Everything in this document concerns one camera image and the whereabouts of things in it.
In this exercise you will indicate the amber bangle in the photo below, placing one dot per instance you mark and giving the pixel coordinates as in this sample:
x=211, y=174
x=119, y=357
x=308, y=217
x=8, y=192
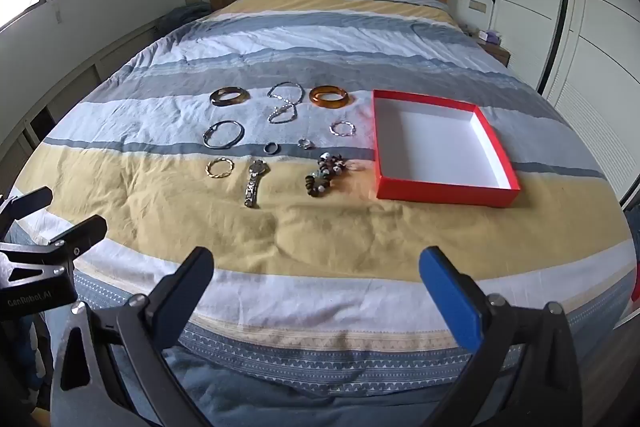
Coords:
x=328, y=99

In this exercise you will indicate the low white cabinet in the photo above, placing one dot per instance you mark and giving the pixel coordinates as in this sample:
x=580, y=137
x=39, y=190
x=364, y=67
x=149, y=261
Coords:
x=60, y=92

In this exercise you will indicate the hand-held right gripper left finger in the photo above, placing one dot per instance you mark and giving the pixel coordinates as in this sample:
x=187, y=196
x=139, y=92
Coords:
x=170, y=307

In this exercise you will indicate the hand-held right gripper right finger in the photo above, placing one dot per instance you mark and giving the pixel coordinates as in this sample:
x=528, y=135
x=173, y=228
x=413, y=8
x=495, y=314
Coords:
x=450, y=302

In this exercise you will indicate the olive brown bangle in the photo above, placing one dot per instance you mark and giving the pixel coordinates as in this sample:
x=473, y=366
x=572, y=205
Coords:
x=229, y=97

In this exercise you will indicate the white wardrobe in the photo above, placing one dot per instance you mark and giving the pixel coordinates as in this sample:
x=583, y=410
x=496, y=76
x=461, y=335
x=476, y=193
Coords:
x=590, y=32

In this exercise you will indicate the thin silver bangle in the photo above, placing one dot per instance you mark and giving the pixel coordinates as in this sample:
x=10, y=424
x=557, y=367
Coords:
x=206, y=137
x=242, y=133

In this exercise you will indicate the gold twisted bangle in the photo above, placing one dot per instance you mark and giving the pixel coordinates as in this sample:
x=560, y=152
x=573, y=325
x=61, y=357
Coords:
x=210, y=169

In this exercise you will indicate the purple tissue box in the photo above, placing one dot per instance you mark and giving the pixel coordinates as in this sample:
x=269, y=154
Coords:
x=489, y=37

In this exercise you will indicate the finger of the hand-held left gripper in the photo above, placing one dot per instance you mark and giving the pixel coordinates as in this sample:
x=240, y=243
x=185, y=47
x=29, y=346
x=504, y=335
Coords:
x=27, y=202
x=82, y=232

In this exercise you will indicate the silver wristwatch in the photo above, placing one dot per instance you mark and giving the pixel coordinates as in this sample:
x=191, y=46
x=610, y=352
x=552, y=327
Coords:
x=254, y=179

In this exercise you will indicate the grey folded cloth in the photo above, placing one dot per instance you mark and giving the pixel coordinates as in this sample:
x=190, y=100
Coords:
x=182, y=19

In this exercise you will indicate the wooden nightstand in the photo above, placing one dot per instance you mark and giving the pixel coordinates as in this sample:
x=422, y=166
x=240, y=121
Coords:
x=497, y=53

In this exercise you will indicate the small beads and rings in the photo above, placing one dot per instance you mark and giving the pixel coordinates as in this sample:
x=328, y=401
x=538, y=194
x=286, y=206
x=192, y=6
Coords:
x=320, y=179

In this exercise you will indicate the red shallow box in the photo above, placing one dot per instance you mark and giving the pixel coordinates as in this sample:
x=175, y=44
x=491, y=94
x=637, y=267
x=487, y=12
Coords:
x=435, y=147

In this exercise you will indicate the bed with striped cover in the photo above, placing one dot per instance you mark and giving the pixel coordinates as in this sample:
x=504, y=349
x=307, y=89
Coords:
x=320, y=237

